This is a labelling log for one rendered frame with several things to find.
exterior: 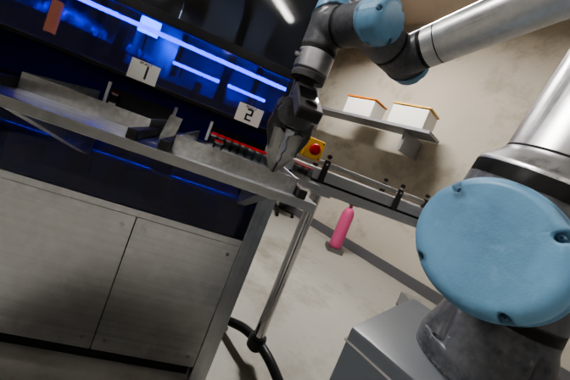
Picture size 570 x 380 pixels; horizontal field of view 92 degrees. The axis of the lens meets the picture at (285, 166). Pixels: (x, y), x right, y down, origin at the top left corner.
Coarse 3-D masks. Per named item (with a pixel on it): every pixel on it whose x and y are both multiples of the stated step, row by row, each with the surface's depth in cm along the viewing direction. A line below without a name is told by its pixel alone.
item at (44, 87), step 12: (24, 72) 57; (24, 84) 57; (36, 84) 58; (48, 84) 58; (60, 84) 69; (72, 84) 74; (48, 96) 58; (60, 96) 59; (72, 96) 59; (84, 96) 60; (96, 96) 88; (84, 108) 60; (96, 108) 60; (108, 108) 61; (120, 108) 61; (120, 120) 62; (132, 120) 62; (144, 120) 62; (156, 120) 67
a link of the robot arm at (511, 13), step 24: (480, 0) 44; (504, 0) 41; (528, 0) 39; (552, 0) 37; (432, 24) 49; (456, 24) 45; (480, 24) 43; (504, 24) 41; (528, 24) 40; (552, 24) 40; (408, 48) 51; (432, 48) 49; (456, 48) 47; (480, 48) 46; (408, 72) 54
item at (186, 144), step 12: (192, 132) 70; (180, 144) 54; (192, 144) 54; (204, 144) 55; (192, 156) 55; (204, 156) 55; (216, 156) 55; (228, 156) 56; (228, 168) 56; (240, 168) 57; (252, 168) 57; (264, 168) 57; (264, 180) 58; (276, 180) 58; (288, 180) 59; (288, 192) 59
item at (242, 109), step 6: (240, 102) 91; (240, 108) 91; (246, 108) 91; (252, 108) 92; (240, 114) 91; (258, 114) 92; (240, 120) 92; (246, 120) 92; (252, 120) 92; (258, 120) 93; (258, 126) 93
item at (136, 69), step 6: (132, 60) 83; (138, 60) 84; (132, 66) 83; (138, 66) 84; (144, 66) 84; (150, 66) 84; (132, 72) 84; (138, 72) 84; (144, 72) 84; (150, 72) 85; (156, 72) 85; (138, 78) 84; (150, 78) 85; (156, 78) 85; (150, 84) 85
